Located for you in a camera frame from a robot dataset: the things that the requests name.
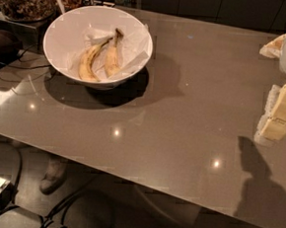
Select white paper liner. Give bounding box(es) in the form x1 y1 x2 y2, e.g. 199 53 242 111
67 25 149 83

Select white bowl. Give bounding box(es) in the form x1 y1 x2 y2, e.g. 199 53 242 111
42 6 153 90

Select black floor cables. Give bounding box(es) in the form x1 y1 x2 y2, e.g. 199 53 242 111
0 139 121 228

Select left curved banana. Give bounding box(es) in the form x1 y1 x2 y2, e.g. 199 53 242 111
78 38 111 82

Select dark round object left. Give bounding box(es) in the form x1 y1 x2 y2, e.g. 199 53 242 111
0 30 23 68

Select black cable on table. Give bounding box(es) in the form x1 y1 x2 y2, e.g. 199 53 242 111
0 39 58 87

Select beige shoe under table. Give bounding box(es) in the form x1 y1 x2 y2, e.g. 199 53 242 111
39 155 67 194

